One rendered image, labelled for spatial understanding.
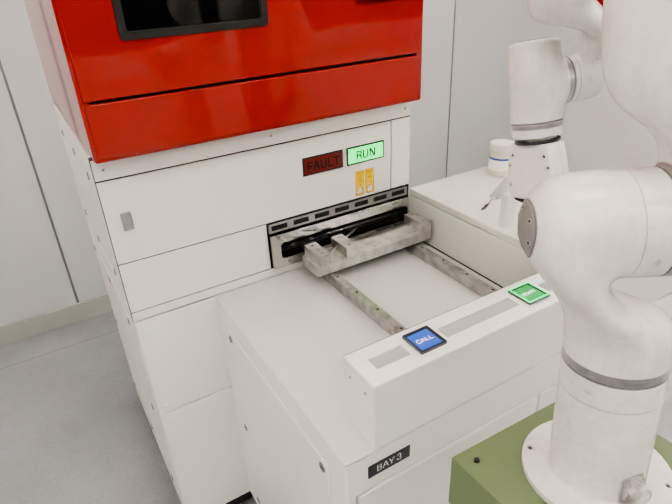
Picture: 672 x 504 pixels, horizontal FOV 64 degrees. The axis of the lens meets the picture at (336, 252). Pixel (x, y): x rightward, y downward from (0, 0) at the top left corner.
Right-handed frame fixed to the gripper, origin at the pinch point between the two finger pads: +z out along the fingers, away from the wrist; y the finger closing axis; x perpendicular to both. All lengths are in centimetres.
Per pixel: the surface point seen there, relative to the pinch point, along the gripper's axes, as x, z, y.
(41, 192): -76, -2, -211
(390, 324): -18.9, 21.8, -25.2
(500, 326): -12.1, 16.0, 0.6
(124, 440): -75, 86, -132
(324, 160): -12, -11, -57
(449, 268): 8.1, 19.8, -36.4
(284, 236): -26, 6, -60
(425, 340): -26.0, 14.7, -3.2
